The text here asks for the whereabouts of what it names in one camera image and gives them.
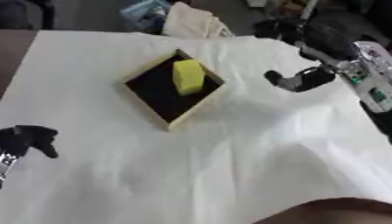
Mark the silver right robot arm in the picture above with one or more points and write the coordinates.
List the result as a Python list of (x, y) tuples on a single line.
[(371, 81)]

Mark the white tripod pole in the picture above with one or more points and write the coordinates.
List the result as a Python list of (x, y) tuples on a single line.
[(308, 10)]

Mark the yellow rectangular block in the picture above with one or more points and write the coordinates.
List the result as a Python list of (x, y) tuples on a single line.
[(188, 76)]

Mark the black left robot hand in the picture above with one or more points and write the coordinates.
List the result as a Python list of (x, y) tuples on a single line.
[(28, 137)]

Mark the blue plastic package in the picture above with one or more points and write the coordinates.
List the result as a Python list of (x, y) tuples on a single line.
[(145, 14)]

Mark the black bag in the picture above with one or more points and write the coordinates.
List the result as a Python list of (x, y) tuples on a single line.
[(316, 32)]

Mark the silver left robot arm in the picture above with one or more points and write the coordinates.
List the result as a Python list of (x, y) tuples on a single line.
[(5, 165)]

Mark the tan box with black inside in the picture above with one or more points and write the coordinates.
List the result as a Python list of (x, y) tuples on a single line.
[(174, 88)]

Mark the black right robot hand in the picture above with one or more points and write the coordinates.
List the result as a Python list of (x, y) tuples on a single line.
[(309, 79)]

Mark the cream cloth bag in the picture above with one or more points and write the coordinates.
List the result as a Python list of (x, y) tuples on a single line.
[(194, 22)]

